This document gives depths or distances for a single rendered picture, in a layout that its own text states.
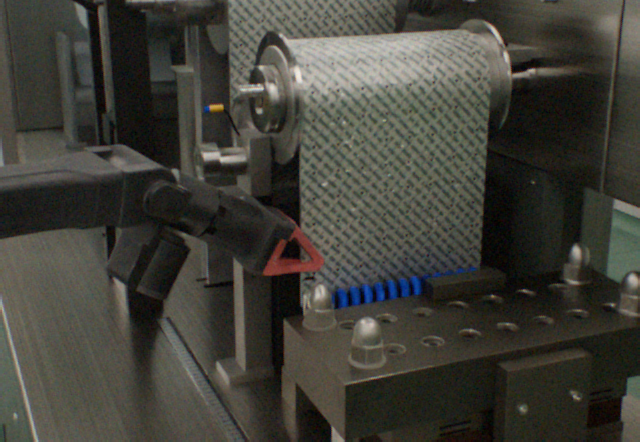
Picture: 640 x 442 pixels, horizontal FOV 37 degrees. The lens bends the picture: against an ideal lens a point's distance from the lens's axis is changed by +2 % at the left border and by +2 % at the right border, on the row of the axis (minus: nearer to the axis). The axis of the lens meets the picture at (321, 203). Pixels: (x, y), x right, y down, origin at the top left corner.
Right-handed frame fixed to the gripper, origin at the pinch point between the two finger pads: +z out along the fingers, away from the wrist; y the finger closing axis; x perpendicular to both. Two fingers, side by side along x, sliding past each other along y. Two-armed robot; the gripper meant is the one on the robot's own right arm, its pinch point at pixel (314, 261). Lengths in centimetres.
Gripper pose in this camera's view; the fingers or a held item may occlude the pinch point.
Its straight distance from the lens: 105.0
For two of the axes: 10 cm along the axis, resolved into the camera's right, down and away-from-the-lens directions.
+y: 4.0, 2.7, -8.8
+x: 4.7, -8.8, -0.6
